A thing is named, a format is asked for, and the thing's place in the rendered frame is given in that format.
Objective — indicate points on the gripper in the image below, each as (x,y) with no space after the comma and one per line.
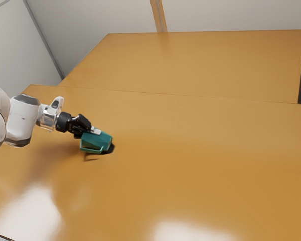
(65,122)

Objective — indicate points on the teal faceted mug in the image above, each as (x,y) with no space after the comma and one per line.
(96,142)

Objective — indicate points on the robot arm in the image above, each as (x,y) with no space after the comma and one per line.
(20,118)

